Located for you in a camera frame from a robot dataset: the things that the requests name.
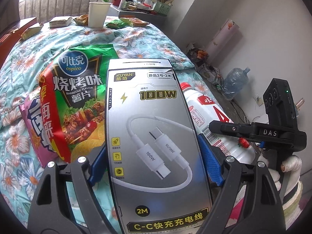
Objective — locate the wall power socket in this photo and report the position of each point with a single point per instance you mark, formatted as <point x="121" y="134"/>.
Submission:
<point x="258" y="100"/>

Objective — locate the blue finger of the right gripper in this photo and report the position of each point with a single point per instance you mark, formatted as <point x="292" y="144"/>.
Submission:
<point x="246" y="131"/>

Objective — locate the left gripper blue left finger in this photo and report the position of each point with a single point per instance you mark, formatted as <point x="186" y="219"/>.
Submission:
<point x="97" y="165"/>

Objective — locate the green plastic basket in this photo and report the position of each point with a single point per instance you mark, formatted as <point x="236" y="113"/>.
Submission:
<point x="161" y="8"/>

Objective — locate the small yellow snack packet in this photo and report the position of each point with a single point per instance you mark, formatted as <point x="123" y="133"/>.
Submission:
<point x="31" y="31"/>

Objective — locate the grey side cabinet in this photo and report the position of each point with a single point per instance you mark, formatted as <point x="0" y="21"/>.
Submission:
<point x="157" y="20"/>

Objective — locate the empty blue water jug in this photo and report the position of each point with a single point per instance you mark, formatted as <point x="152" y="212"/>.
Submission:
<point x="234" y="82"/>

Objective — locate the pink snack bag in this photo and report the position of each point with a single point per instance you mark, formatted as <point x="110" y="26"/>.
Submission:
<point x="31" y="114"/>

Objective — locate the green chip bag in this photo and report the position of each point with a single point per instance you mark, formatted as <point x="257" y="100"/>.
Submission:
<point x="72" y="97"/>

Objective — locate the white strawberry drink bottle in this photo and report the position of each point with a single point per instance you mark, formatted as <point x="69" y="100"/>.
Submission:
<point x="207" y="116"/>

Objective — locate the white flat box with cables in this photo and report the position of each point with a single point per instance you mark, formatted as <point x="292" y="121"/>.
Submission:
<point x="211" y="73"/>

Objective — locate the black orange snack bags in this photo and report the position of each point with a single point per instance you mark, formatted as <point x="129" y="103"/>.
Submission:
<point x="197" y="56"/>

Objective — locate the floral blue quilt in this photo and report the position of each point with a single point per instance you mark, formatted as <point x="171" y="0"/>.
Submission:
<point x="62" y="200"/>

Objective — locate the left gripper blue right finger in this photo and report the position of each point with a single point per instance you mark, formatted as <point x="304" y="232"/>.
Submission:
<point x="213" y="160"/>

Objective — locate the orange cardboard box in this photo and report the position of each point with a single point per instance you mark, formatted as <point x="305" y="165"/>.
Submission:
<point x="12" y="34"/>

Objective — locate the pink rolled wallpaper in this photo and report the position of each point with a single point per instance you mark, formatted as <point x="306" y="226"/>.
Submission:
<point x="220" y="39"/>

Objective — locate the silver charging cable box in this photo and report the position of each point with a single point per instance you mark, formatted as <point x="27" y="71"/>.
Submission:
<point x="158" y="179"/>

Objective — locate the white paper cup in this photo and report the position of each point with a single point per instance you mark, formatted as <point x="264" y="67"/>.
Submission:
<point x="97" y="14"/>

